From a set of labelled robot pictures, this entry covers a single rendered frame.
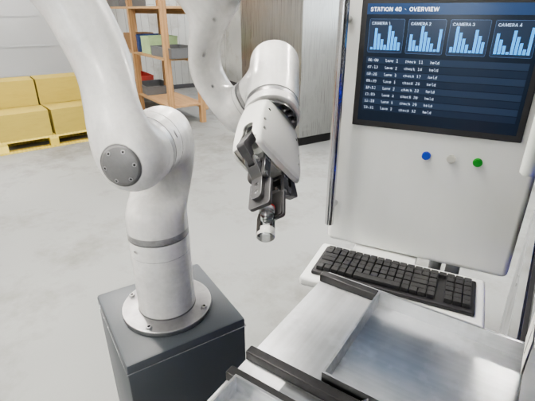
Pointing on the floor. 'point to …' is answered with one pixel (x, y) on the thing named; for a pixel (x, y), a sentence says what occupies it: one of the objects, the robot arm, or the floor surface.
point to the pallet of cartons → (40, 111)
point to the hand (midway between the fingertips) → (267, 200)
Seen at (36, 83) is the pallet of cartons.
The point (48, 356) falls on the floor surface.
